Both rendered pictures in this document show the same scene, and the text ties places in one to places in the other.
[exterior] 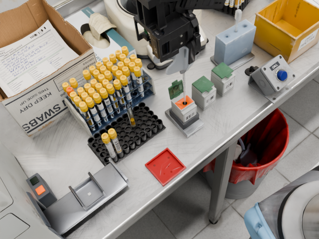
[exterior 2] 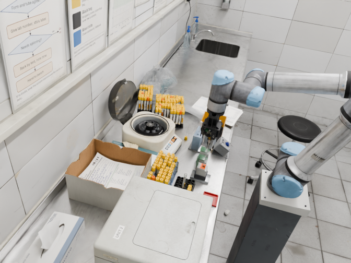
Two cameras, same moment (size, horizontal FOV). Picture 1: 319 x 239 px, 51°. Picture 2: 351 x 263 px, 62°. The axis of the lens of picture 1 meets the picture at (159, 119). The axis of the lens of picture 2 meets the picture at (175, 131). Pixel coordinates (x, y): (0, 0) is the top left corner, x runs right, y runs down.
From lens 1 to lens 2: 0.86 m
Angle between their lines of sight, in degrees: 38
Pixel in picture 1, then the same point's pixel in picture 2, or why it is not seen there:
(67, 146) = not seen: hidden behind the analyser
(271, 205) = (281, 171)
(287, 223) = (293, 169)
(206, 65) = (188, 152)
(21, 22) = (86, 157)
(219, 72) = (204, 150)
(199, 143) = (214, 184)
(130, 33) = (153, 145)
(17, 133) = not seen: hidden behind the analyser
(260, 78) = (219, 148)
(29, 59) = (103, 176)
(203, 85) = (202, 157)
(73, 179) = not seen: hidden behind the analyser
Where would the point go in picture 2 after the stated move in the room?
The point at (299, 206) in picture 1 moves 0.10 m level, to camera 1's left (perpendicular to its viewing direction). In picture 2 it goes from (292, 163) to (278, 174)
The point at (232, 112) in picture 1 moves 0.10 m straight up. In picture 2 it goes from (215, 167) to (220, 152)
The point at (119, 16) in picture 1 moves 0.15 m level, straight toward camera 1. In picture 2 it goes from (143, 138) to (165, 154)
